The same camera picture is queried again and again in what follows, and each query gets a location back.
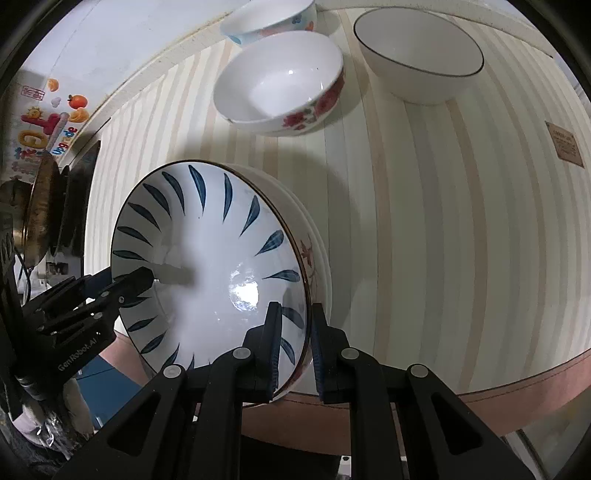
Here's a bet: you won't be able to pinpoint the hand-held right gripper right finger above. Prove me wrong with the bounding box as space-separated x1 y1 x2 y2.
310 302 539 480

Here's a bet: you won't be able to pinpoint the striped tablecloth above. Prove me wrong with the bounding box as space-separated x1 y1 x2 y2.
85 7 591 398

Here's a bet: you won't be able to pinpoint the blue leaf pattern bowl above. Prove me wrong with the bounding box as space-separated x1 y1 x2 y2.
110 161 311 402

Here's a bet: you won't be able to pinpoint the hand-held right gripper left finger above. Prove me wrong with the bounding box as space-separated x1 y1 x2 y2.
53 301 282 480

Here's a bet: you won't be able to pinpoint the light blue bowl flower print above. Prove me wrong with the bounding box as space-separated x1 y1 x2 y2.
219 0 318 45

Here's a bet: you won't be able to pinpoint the brown label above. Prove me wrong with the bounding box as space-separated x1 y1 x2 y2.
545 121 585 168

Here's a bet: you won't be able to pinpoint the round pink table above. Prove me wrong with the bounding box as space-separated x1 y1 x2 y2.
99 330 591 455

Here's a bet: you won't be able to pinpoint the white bowl red flower print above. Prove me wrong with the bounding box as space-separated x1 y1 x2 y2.
213 31 346 136

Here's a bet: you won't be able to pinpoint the brass coloured wok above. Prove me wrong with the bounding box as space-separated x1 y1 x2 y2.
19 151 64 269

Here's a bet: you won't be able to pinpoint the colourful wall stickers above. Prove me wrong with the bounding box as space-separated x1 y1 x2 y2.
8 78 90 182

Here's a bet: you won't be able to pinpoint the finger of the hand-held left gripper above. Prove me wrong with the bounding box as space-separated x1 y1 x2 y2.
39 267 155 344
21 269 114 324

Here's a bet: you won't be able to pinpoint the white bowl black rim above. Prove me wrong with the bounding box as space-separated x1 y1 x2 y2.
353 7 485 107

